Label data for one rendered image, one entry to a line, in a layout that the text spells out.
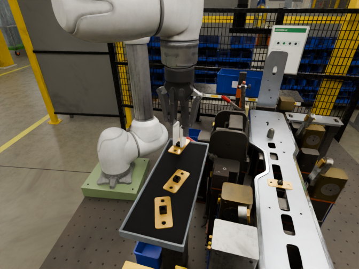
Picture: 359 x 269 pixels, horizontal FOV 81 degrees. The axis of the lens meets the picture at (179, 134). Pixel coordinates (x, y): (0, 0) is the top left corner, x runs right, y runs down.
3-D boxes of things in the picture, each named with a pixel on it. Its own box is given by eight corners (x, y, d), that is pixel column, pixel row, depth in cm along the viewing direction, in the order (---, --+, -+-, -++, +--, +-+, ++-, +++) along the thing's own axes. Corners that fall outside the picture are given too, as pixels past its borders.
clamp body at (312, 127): (309, 185, 118) (333, 132, 100) (287, 181, 121) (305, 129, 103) (306, 177, 124) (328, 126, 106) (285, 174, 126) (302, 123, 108)
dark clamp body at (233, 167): (226, 240, 91) (239, 173, 71) (198, 234, 93) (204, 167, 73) (227, 226, 97) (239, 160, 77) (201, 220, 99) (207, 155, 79)
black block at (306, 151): (306, 202, 108) (327, 157, 93) (286, 198, 111) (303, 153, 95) (304, 194, 113) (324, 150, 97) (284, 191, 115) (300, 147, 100)
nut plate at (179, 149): (179, 155, 61) (179, 151, 60) (167, 151, 62) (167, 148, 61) (190, 140, 67) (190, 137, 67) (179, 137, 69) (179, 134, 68)
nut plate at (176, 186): (174, 194, 52) (174, 190, 52) (162, 188, 54) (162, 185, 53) (189, 173, 59) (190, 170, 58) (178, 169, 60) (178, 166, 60)
